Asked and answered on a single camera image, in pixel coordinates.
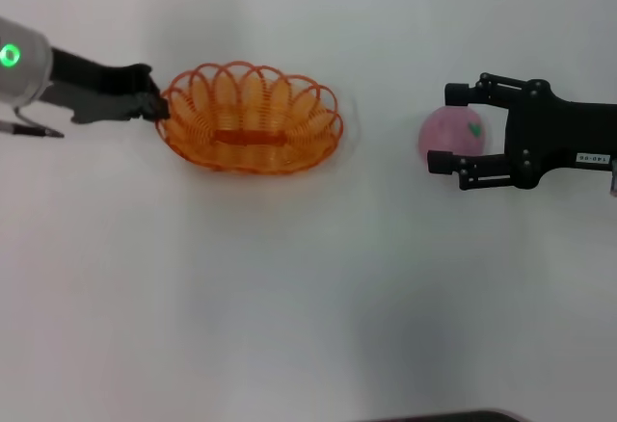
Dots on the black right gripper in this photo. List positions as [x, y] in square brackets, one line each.
[554, 133]

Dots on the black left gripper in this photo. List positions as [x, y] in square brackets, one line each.
[91, 87]

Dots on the pink peach with green leaf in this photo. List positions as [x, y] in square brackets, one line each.
[443, 135]

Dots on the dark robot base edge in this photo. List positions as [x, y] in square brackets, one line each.
[458, 417]

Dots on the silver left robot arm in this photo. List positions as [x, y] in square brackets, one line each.
[24, 63]

